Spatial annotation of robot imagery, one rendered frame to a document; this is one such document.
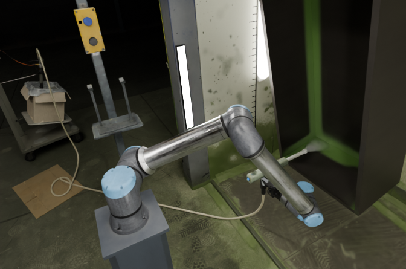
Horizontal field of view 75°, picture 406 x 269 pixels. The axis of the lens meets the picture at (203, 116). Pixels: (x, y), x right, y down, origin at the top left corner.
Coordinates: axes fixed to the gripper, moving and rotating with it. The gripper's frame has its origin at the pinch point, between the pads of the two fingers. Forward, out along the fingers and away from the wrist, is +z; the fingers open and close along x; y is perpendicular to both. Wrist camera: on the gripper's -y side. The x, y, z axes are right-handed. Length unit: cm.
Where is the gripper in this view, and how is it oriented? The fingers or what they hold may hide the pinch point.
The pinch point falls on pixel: (263, 174)
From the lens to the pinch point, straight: 179.9
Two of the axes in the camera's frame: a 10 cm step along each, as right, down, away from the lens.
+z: -4.8, -4.1, 7.8
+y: 0.9, 8.6, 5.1
